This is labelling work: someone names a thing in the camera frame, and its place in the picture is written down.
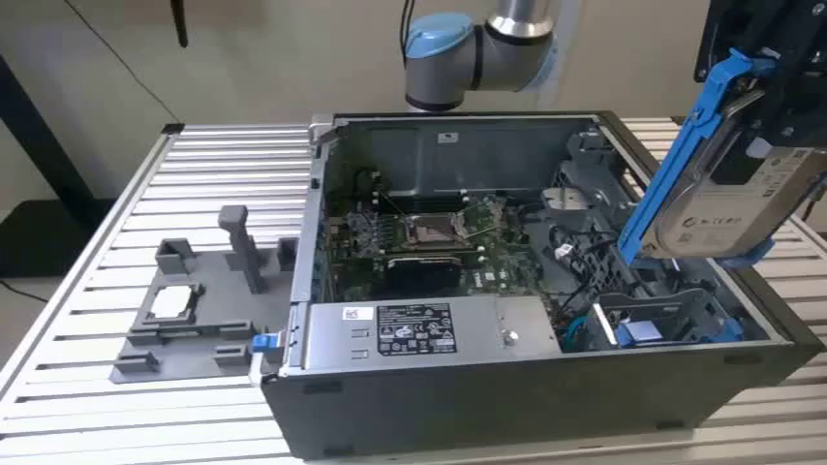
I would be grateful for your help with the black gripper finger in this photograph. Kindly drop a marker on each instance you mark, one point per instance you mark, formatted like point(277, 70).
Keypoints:
point(795, 97)
point(711, 29)

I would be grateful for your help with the hard disk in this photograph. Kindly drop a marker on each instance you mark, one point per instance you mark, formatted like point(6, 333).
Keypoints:
point(730, 213)

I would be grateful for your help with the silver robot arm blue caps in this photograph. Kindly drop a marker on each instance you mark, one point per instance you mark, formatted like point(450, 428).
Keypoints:
point(505, 63)

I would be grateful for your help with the green motherboard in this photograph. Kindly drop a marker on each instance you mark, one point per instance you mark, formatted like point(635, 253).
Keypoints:
point(510, 252)

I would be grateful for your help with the CPU socket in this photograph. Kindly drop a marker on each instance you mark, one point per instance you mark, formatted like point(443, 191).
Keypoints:
point(430, 232)

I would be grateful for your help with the black PC case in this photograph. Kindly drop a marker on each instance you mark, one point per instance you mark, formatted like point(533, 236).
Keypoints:
point(453, 412)

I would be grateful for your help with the silver power supply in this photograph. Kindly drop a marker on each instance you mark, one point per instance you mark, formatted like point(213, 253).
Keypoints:
point(323, 339)

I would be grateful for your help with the blue case latch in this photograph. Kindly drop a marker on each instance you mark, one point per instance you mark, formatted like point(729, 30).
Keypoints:
point(263, 344)

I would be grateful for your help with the grey parts rack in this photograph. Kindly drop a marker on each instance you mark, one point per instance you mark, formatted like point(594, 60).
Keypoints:
point(214, 310)

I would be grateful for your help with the silver CPU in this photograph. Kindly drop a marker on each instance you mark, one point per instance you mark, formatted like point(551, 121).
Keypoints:
point(171, 302)

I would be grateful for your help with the black stand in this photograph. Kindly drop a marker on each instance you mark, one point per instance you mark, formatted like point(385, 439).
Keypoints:
point(39, 232)

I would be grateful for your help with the silver metal bracket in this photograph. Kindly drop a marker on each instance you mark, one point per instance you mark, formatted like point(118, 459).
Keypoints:
point(569, 198)

